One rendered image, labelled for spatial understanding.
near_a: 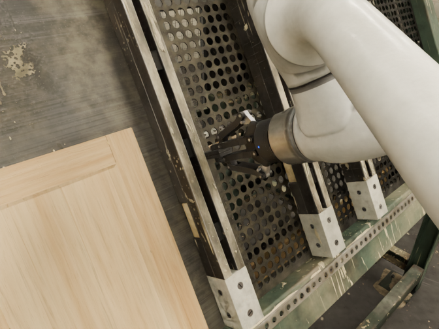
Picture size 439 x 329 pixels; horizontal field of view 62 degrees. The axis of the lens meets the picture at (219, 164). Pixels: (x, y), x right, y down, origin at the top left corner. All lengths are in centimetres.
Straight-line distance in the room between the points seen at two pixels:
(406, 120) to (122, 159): 58
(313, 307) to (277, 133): 58
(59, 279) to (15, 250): 9
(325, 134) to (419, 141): 26
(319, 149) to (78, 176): 43
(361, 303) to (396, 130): 198
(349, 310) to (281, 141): 168
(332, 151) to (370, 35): 23
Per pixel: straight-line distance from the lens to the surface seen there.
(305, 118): 49
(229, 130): 68
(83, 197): 71
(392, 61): 27
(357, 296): 222
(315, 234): 102
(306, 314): 101
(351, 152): 48
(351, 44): 29
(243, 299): 83
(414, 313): 227
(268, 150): 58
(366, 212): 121
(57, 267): 71
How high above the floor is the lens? 162
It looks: 31 degrees down
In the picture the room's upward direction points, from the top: straight up
